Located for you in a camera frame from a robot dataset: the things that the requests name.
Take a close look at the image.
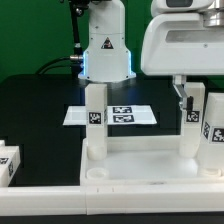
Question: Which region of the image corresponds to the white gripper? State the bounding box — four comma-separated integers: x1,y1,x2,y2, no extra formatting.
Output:
141,13,224,111

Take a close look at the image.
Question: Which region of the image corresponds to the white desk top tray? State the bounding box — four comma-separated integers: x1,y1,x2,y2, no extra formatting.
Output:
80,135,224,186

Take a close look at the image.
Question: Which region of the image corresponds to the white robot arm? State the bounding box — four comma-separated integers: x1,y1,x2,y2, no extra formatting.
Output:
70,0,224,110

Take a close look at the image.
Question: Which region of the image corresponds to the white paper marker sheet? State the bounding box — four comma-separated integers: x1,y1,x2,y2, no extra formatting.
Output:
63,105,157,126

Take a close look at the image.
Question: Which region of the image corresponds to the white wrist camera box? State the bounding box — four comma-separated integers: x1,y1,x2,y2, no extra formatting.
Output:
151,0,214,17

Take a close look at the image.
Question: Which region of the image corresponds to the white L-shaped fence wall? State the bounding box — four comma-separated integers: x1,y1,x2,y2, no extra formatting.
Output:
0,183,224,216

